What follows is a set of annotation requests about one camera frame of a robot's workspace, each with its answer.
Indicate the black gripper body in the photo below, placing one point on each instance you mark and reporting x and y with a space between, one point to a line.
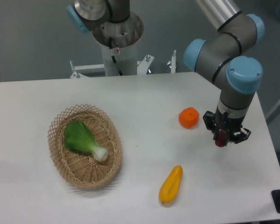
227 124

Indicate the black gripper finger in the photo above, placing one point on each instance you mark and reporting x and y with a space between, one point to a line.
241 136
209 120

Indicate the red sweet potato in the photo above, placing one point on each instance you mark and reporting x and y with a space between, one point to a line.
221 139

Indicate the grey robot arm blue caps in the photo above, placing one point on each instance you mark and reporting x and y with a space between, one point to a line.
221 62

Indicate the woven wicker basket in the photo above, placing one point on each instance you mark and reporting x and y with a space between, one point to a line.
81 169

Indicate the orange tangerine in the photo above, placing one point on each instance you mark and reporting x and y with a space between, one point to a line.
189 117

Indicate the green bok choy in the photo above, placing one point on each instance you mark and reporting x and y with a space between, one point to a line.
79 139

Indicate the white metal base frame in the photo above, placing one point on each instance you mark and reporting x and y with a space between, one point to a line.
128 67

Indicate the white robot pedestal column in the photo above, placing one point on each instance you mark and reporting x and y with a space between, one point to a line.
118 41

